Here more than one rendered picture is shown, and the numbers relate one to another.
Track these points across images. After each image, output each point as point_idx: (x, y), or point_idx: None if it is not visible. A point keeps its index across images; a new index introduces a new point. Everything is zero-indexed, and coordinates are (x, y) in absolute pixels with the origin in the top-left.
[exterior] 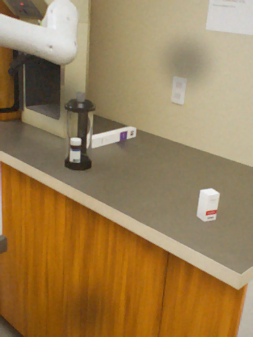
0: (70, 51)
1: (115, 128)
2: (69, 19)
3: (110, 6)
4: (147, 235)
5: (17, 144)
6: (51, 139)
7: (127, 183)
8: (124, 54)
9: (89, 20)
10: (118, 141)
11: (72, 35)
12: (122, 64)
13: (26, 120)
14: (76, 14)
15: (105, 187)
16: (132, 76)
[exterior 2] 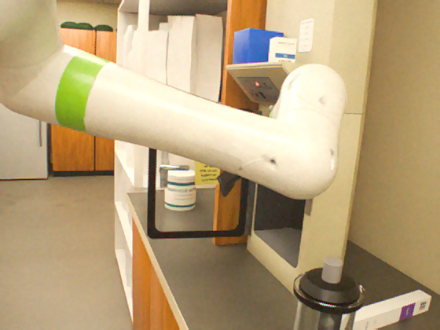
0: (319, 174)
1: (390, 281)
2: (324, 102)
3: (396, 93)
4: None
5: (218, 306)
6: (277, 301)
7: None
8: (416, 164)
9: (364, 110)
10: (397, 323)
11: (328, 136)
12: (411, 179)
13: (252, 251)
14: (341, 93)
15: None
16: (426, 199)
